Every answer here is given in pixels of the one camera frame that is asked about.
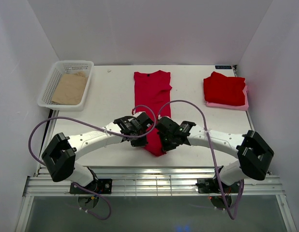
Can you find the aluminium table edge rail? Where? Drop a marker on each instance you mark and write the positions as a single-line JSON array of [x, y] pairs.
[[128, 182]]

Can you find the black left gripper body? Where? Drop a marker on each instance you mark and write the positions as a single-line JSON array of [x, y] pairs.
[[139, 141]]

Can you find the folded red t shirt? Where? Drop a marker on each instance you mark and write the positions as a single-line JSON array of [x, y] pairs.
[[222, 89]]

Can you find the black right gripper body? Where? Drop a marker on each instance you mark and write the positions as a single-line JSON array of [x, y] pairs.
[[167, 143]]

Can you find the beige t shirt in basket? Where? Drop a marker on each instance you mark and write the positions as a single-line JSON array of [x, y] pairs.
[[70, 89]]

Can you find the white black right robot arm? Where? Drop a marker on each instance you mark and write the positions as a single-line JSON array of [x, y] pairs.
[[253, 154]]

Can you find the folded pink t shirt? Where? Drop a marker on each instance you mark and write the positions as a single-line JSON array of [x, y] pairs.
[[224, 106]]

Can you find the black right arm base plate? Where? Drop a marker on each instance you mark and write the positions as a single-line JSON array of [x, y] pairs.
[[210, 185]]

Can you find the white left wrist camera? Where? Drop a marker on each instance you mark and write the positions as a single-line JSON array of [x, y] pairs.
[[139, 115]]

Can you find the white plastic basket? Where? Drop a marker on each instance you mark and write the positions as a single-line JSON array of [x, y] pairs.
[[57, 71]]

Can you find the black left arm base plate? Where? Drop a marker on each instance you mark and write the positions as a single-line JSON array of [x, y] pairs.
[[100, 186]]

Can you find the red t shirt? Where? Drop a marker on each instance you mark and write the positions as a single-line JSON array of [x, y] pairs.
[[153, 92], [222, 89]]

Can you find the dark blue label sticker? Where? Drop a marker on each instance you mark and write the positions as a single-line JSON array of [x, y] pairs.
[[223, 67]]

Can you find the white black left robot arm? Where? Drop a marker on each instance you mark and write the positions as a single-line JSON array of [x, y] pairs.
[[62, 153]]

